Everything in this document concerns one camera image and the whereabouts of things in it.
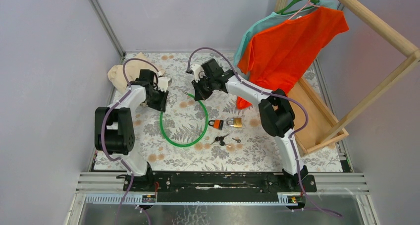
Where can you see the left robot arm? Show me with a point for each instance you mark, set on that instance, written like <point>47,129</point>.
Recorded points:
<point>114,127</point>

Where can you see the orange padlock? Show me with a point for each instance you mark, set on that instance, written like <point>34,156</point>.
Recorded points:
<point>217,123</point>

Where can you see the beige cloth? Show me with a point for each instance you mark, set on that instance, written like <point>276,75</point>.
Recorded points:
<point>130,78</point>

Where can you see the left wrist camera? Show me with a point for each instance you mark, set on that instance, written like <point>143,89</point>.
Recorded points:
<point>163,82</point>

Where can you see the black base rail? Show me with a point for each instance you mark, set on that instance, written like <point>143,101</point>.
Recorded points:
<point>220,187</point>

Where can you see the floral table mat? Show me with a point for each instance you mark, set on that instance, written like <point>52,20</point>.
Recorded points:
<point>180,139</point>

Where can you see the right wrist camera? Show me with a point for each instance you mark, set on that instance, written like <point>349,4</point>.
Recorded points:
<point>197,71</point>

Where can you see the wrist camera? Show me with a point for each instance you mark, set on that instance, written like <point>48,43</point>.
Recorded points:
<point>163,82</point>
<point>197,71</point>

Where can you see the teal t-shirt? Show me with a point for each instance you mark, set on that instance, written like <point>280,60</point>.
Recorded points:
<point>272,20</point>

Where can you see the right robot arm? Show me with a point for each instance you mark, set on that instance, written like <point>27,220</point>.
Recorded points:
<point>276,113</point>

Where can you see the wooden rack frame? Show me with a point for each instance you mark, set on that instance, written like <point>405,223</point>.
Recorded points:
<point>364,64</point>

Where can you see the pink hanger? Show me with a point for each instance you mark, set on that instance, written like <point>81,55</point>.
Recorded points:
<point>305,6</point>

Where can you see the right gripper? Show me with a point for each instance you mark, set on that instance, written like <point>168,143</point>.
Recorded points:
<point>199,95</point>

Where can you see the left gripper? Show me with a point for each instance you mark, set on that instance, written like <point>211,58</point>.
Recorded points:
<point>161,105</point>

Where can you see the brass padlock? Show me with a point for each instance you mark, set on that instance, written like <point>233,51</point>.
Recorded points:
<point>235,122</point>

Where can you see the black keys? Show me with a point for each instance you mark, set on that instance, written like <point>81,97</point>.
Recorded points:
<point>220,140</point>

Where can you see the green hanger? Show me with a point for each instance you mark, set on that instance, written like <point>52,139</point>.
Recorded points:
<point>293,2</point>

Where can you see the orange t-shirt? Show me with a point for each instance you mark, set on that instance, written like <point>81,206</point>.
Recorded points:
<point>277,57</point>

